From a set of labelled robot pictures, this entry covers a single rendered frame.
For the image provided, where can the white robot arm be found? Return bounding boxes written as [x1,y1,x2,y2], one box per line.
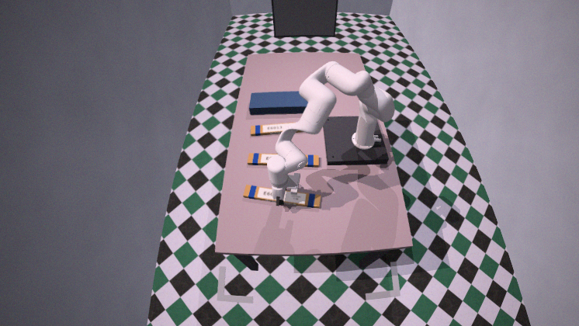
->
[267,61,395,195]

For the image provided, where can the orange flat pack with blue bands and white label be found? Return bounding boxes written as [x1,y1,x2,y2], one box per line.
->
[248,153,318,167]

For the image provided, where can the orange box with blue bands and white label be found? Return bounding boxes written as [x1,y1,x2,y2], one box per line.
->
[243,185,321,208]

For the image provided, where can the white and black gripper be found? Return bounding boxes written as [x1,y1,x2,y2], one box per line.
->
[272,186,286,206]

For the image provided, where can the tan rectangular pack with blue bands and white label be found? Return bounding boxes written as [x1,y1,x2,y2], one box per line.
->
[251,123,292,136]

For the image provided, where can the blue rectangular block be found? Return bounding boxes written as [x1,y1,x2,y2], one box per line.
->
[249,91,308,115]

